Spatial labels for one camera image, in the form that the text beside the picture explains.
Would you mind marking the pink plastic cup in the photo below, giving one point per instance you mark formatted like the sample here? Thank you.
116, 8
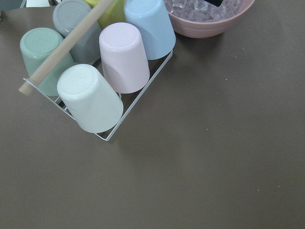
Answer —
124, 62

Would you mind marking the green plastic cup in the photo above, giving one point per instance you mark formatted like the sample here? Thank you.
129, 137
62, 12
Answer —
36, 45

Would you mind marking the white plastic cup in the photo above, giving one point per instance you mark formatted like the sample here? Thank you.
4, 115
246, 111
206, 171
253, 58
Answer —
93, 103

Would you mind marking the yellow plastic cup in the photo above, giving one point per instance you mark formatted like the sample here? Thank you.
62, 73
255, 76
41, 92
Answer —
113, 14

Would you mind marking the wooden rack handle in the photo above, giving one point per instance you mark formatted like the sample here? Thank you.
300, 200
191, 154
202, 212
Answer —
67, 44

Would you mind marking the grey plastic cup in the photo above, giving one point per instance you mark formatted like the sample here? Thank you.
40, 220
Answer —
66, 16

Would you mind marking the pink ice bowl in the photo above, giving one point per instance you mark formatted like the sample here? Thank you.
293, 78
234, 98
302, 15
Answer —
207, 29

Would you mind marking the blue plastic cup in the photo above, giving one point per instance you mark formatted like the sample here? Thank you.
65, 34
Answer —
152, 20

